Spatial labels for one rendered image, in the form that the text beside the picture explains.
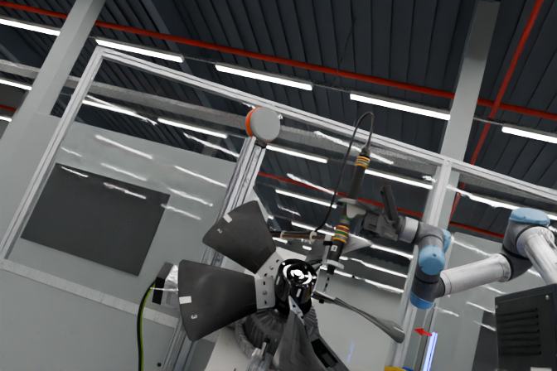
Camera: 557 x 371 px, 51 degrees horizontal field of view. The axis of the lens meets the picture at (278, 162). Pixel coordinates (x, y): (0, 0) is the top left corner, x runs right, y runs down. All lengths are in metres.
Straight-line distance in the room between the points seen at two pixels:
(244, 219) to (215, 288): 0.33
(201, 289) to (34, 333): 1.11
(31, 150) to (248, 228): 2.74
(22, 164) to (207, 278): 2.88
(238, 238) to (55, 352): 1.02
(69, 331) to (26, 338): 0.17
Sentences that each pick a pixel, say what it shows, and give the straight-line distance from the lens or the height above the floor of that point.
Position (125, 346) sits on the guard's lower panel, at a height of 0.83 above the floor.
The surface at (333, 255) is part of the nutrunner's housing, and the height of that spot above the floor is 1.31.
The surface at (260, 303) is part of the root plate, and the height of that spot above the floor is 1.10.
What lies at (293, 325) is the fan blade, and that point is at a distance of 1.65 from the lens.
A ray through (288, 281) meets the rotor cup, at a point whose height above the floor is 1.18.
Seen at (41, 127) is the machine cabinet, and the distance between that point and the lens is 4.46.
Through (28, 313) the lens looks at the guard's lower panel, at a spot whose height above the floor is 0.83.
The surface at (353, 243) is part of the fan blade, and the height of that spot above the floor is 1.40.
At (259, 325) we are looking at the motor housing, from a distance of 1.82.
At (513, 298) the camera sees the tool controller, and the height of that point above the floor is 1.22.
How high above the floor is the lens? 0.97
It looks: 18 degrees up
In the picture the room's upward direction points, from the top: 19 degrees clockwise
